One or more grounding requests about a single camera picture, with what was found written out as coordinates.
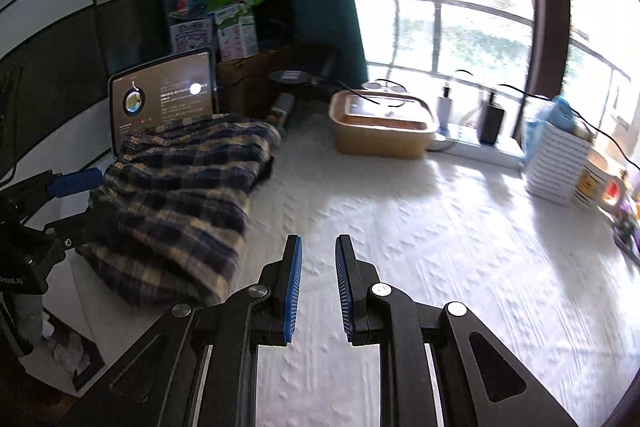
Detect white box with green print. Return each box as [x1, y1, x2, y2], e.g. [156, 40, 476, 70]
[215, 6, 260, 60]

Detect black power adapter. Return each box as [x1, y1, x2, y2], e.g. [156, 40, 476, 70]
[477, 92, 506, 146]

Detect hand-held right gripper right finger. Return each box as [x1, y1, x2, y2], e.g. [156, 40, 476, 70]
[334, 234, 581, 427]

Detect white striped box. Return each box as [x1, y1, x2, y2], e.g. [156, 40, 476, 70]
[522, 122, 596, 208]

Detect cardboard box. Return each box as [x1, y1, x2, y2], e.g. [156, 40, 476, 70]
[216, 44, 297, 118]

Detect tan storage basket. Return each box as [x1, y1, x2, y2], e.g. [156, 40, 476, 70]
[329, 89, 441, 160]

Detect brown window frame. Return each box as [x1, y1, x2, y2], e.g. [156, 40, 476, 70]
[524, 0, 574, 104]

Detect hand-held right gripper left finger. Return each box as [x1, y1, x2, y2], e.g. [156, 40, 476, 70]
[60, 234, 303, 427]

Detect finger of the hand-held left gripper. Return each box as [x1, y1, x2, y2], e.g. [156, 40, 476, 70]
[0, 167, 104, 214]
[44, 206, 119, 254]

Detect tablet with black frame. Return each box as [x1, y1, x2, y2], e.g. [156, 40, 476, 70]
[108, 48, 217, 158]

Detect blue plaid flannel shirt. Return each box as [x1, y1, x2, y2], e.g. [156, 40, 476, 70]
[75, 113, 285, 308]

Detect dark spray can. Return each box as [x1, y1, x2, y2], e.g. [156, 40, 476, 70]
[267, 92, 296, 128]

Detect box of crumpled paper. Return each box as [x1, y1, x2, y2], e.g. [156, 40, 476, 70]
[20, 307, 107, 394]

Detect white box with blue print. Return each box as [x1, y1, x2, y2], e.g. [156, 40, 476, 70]
[169, 18, 216, 54]

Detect balcony railing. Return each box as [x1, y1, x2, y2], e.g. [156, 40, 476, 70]
[352, 0, 640, 108]

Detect blue plastic bag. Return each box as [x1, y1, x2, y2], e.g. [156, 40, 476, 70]
[522, 96, 597, 144]

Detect white charger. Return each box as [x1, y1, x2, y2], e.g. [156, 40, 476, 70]
[436, 82, 454, 134]

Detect black flat device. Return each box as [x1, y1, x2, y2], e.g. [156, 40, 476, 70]
[267, 68, 327, 87]

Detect eyeglasses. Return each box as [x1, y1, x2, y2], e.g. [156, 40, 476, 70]
[361, 79, 409, 96]

